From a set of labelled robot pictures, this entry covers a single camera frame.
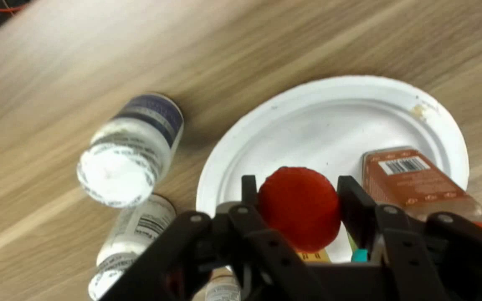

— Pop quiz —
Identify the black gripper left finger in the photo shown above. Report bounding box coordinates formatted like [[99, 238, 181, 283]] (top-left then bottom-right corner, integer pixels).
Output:
[[239, 174, 263, 213]]

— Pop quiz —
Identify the red tomato ball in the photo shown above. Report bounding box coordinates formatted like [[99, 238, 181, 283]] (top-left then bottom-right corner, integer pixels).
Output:
[[256, 166, 343, 254]]

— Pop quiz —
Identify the blue sponge box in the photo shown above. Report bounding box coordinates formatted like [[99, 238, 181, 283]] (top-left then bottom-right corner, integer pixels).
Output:
[[351, 248, 371, 264]]

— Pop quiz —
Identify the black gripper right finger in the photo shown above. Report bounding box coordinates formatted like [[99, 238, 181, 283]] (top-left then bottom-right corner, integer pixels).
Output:
[[336, 174, 386, 254]]

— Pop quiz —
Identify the white pill bottle blue label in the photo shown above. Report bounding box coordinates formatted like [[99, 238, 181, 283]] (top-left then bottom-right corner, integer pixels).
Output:
[[75, 92, 187, 209]]

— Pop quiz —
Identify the white pill bottle grey label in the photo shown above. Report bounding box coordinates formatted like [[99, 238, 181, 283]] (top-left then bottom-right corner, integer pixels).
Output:
[[87, 193, 179, 301]]

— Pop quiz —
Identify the white paper plate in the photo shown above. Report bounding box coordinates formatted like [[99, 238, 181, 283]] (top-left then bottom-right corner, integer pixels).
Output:
[[194, 74, 472, 266]]

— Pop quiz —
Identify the brown spice bottle red lid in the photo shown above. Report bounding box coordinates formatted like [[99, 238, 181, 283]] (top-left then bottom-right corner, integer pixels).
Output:
[[360, 146, 482, 228]]

